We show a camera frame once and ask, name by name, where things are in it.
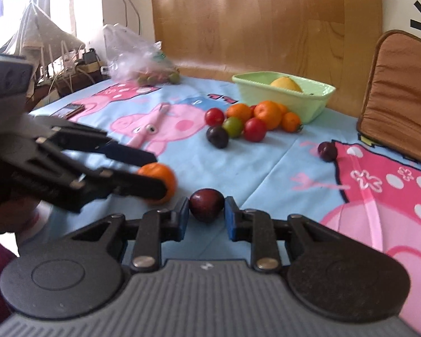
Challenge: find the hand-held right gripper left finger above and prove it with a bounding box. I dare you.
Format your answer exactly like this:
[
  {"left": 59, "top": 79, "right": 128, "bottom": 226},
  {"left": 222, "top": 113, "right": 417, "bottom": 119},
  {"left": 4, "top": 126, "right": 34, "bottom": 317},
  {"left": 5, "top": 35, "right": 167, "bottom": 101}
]
[{"left": 70, "top": 197, "right": 191, "bottom": 273}]

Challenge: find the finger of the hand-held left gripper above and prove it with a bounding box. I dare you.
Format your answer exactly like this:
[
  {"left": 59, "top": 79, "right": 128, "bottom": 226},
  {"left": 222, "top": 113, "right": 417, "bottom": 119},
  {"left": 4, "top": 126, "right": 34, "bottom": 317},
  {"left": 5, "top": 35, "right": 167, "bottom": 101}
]
[
  {"left": 0, "top": 147, "right": 168, "bottom": 213},
  {"left": 28, "top": 115, "right": 159, "bottom": 167}
]

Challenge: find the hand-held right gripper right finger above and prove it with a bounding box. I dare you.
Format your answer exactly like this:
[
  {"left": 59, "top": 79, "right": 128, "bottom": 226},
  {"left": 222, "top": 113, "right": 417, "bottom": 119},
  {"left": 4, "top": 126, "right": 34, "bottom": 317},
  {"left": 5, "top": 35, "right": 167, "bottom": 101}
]
[{"left": 225, "top": 197, "right": 341, "bottom": 273}]

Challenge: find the dark red plum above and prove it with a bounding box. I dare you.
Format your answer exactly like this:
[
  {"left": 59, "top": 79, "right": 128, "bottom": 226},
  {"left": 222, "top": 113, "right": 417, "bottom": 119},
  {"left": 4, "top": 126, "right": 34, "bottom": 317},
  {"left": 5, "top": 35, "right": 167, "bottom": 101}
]
[
  {"left": 206, "top": 126, "right": 230, "bottom": 149},
  {"left": 189, "top": 188, "right": 226, "bottom": 223},
  {"left": 317, "top": 141, "right": 338, "bottom": 162}
]

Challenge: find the large orange mandarin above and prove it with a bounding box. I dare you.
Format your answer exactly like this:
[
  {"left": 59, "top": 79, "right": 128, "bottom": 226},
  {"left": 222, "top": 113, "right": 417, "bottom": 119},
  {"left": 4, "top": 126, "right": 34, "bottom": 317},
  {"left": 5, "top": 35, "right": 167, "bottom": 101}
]
[{"left": 253, "top": 100, "right": 283, "bottom": 130}]

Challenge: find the light green plastic bowl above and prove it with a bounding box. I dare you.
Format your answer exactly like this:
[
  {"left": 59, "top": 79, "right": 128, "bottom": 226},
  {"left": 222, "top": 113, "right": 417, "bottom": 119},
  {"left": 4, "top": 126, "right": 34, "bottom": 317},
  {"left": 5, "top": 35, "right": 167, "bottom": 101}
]
[{"left": 232, "top": 71, "right": 337, "bottom": 124}]

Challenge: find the person's left hand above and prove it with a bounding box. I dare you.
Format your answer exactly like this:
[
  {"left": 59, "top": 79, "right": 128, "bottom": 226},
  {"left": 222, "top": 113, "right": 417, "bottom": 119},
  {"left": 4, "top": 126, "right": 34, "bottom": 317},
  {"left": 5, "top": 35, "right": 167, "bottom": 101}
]
[{"left": 0, "top": 197, "right": 39, "bottom": 234}]

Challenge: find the white folded cloth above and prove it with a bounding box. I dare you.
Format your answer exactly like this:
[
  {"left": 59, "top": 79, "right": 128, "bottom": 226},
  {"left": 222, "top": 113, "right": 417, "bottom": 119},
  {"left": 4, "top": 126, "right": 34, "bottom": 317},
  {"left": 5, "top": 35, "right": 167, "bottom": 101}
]
[{"left": 0, "top": 3, "right": 86, "bottom": 67}]

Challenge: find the cartoon pig printed blanket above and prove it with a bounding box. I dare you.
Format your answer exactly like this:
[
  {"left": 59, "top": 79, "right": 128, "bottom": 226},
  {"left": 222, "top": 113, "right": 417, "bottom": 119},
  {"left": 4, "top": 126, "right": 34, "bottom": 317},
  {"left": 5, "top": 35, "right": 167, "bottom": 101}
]
[{"left": 16, "top": 75, "right": 421, "bottom": 335}]

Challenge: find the dark wooden side table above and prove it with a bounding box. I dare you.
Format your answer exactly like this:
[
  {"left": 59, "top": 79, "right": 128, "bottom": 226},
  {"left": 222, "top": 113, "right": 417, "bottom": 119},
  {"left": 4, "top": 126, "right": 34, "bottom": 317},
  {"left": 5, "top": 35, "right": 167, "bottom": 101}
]
[{"left": 31, "top": 65, "right": 113, "bottom": 109}]

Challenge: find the small dark flat phone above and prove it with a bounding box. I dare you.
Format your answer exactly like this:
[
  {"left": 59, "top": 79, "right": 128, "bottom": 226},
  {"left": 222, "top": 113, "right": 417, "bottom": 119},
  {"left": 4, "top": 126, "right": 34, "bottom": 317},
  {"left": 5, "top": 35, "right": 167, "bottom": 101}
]
[{"left": 52, "top": 103, "right": 85, "bottom": 119}]

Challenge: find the black charger adapter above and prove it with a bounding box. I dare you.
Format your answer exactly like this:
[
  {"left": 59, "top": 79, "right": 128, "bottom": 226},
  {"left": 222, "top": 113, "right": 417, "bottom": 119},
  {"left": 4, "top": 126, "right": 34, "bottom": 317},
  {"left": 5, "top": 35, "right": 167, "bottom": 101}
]
[{"left": 82, "top": 48, "right": 99, "bottom": 65}]

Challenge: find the red tomato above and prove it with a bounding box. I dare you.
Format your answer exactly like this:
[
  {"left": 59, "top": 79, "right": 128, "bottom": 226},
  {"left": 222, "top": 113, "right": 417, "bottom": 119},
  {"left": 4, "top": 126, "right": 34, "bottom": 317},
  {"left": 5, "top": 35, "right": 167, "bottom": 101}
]
[
  {"left": 204, "top": 108, "right": 225, "bottom": 127},
  {"left": 244, "top": 117, "right": 267, "bottom": 143}
]

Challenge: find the green tomato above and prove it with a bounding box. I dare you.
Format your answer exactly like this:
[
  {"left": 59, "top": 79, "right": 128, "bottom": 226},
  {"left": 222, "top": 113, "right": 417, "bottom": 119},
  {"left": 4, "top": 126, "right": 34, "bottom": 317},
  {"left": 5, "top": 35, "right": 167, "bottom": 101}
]
[{"left": 222, "top": 117, "right": 244, "bottom": 138}]

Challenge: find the white window curtain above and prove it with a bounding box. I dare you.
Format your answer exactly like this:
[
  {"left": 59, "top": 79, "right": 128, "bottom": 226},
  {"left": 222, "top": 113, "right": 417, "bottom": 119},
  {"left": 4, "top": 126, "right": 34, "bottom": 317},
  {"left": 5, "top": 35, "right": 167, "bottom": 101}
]
[{"left": 21, "top": 0, "right": 102, "bottom": 43}]

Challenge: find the clear plastic bag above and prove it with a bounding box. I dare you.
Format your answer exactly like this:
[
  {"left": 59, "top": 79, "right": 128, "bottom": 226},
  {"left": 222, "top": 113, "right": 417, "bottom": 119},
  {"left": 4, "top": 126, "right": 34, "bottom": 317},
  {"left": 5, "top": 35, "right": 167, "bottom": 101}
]
[{"left": 103, "top": 24, "right": 181, "bottom": 86}]

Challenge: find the yellow lemon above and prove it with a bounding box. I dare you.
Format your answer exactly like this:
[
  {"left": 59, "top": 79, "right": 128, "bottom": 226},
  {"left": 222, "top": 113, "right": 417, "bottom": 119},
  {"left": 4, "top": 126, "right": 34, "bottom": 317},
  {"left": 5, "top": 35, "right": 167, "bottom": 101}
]
[{"left": 269, "top": 76, "right": 304, "bottom": 94}]

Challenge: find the wooden headboard panel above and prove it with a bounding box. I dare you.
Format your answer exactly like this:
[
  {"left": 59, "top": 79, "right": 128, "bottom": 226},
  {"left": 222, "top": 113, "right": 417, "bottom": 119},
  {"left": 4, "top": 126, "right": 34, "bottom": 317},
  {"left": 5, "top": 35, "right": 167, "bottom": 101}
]
[{"left": 148, "top": 0, "right": 383, "bottom": 118}]

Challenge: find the brown seat cushion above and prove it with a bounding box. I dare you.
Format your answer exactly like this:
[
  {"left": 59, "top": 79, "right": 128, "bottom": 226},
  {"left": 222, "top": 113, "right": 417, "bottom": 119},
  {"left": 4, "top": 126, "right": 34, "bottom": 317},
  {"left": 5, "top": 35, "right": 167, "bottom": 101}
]
[{"left": 357, "top": 30, "right": 421, "bottom": 169}]

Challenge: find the thin dark wall cable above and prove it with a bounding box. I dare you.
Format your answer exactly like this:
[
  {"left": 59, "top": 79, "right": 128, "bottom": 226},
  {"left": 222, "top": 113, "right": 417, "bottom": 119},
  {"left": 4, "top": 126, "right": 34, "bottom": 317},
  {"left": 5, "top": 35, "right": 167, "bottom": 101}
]
[{"left": 117, "top": 0, "right": 141, "bottom": 37}]

